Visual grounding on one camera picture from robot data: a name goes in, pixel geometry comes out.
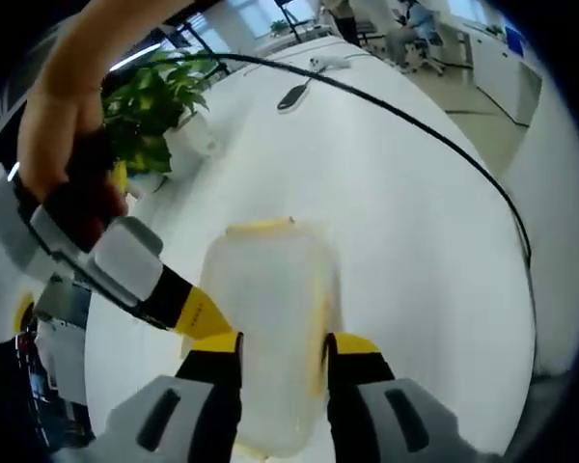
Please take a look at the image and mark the white plant pot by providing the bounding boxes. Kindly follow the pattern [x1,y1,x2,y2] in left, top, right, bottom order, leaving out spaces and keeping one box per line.
[162,111,219,178]

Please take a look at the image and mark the small white device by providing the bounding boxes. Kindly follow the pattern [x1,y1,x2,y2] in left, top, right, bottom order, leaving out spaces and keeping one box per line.
[309,54,353,71]

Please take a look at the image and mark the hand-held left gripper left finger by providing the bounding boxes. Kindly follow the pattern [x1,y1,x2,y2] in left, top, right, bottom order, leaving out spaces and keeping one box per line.
[91,332,245,463]

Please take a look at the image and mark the black phone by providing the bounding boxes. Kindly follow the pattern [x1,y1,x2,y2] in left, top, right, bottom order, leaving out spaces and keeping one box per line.
[276,80,312,112]

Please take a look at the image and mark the green potted plant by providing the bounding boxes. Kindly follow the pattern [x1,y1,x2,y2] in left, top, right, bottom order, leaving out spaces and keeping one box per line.
[100,52,211,176]

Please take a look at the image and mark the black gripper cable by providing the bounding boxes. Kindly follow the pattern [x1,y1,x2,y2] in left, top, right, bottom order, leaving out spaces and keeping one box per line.
[110,51,534,265]

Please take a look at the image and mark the white cabinet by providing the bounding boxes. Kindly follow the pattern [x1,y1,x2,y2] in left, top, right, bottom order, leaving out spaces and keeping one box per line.
[471,22,544,127]

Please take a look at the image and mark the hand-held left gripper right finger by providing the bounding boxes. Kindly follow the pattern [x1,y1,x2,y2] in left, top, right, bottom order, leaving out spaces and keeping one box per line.
[323,331,483,463]

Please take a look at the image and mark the clear plastic box yellow buckles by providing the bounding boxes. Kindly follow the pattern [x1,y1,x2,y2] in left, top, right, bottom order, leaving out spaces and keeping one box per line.
[180,216,344,457]

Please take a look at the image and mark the person's right hand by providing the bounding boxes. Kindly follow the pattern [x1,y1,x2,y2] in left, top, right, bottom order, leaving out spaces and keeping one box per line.
[16,89,129,237]

